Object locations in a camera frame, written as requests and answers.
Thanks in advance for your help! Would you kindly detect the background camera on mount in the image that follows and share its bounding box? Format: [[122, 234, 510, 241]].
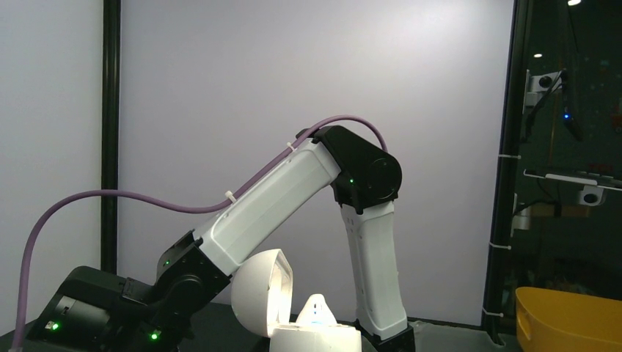
[[522, 69, 567, 113]]

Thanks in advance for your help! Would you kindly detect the right black frame post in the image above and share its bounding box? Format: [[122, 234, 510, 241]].
[[481, 1, 534, 346]]

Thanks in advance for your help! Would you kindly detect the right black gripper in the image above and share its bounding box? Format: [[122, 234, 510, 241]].
[[26, 266, 161, 351]]

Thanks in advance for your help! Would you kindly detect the black frame post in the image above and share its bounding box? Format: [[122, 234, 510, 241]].
[[100, 0, 122, 274], [481, 1, 534, 346]]

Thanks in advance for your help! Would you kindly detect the oval white charging case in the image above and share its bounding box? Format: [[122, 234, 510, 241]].
[[230, 249, 364, 352]]

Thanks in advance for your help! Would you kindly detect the left black frame post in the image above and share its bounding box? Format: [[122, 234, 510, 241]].
[[100, 0, 122, 274]]

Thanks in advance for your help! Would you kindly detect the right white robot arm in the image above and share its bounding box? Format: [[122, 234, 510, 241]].
[[12, 125, 415, 351]]

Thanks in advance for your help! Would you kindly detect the yellow plastic bin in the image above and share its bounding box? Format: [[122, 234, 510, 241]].
[[515, 287, 621, 351]]

